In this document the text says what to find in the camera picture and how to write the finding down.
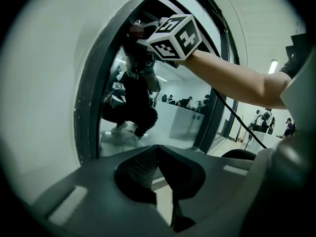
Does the mirrored glass door panel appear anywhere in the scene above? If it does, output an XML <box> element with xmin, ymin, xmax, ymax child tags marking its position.
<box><xmin>73</xmin><ymin>0</ymin><xmax>241</xmax><ymax>161</ymax></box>

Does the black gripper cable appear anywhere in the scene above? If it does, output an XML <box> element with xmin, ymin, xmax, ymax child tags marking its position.
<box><xmin>211</xmin><ymin>87</ymin><xmax>269</xmax><ymax>150</ymax></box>

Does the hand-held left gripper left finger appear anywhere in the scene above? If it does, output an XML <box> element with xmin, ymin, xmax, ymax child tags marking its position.
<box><xmin>31</xmin><ymin>144</ymin><xmax>173</xmax><ymax>237</ymax></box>

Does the person's right forearm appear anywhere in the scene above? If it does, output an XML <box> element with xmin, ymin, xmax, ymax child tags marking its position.
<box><xmin>184</xmin><ymin>49</ymin><xmax>294</xmax><ymax>111</ymax></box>

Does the large white cabinet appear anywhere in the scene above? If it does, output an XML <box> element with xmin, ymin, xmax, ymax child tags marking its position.
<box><xmin>246</xmin><ymin>131</ymin><xmax>284</xmax><ymax>149</ymax></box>

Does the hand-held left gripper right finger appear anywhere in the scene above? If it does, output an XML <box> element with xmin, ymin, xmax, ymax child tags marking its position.
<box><xmin>158</xmin><ymin>144</ymin><xmax>257</xmax><ymax>237</ymax></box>

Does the ceiling light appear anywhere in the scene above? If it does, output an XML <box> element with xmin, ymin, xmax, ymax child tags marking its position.
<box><xmin>267</xmin><ymin>59</ymin><xmax>279</xmax><ymax>75</ymax></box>

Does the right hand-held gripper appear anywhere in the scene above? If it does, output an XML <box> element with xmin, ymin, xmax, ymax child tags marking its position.
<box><xmin>137</xmin><ymin>14</ymin><xmax>202</xmax><ymax>69</ymax></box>

